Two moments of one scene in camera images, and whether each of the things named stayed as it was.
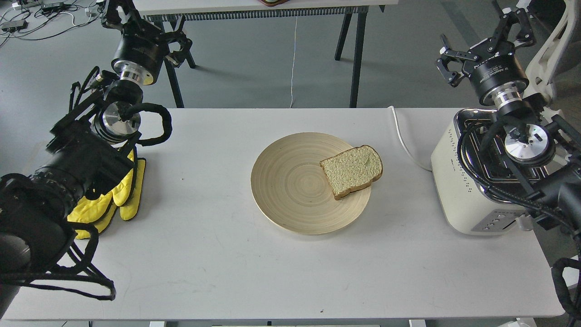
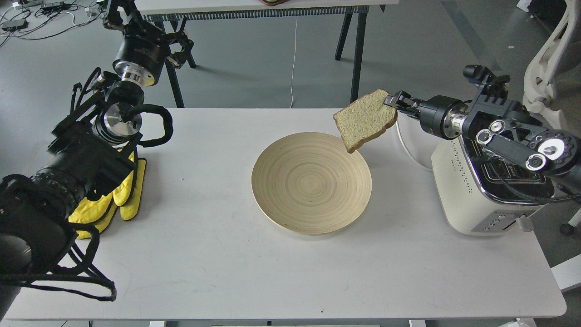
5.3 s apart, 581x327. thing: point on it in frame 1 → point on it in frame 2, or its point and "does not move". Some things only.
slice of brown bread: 352,169 → 367,117
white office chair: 555,71 → 568,273
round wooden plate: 289,189 does not move
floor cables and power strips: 33,20 does not move
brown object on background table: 273,2 does not move
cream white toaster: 483,191 does not move
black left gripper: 144,47 does not move
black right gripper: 497,73 → 441,115
